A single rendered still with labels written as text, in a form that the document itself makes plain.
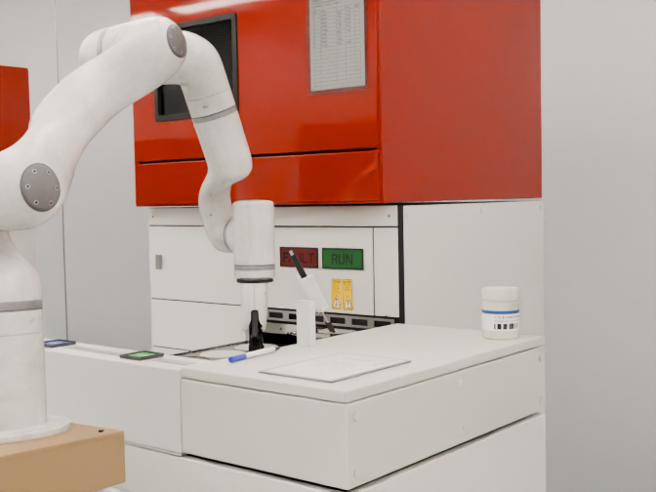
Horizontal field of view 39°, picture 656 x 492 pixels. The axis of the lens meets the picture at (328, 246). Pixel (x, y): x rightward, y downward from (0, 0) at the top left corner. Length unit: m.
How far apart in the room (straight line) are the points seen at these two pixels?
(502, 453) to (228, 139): 0.78
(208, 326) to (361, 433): 1.11
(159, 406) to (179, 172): 0.92
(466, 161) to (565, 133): 1.23
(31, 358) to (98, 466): 0.19
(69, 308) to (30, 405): 4.00
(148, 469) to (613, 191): 2.16
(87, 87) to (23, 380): 0.48
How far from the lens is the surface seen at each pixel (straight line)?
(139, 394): 1.66
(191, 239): 2.45
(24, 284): 1.46
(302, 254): 2.18
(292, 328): 2.21
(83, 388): 1.79
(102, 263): 5.20
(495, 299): 1.79
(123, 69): 1.62
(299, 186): 2.12
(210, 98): 1.81
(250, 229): 1.87
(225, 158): 1.83
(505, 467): 1.76
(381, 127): 1.99
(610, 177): 3.39
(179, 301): 2.50
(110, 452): 1.45
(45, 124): 1.51
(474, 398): 1.64
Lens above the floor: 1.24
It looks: 3 degrees down
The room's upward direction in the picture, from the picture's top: 1 degrees counter-clockwise
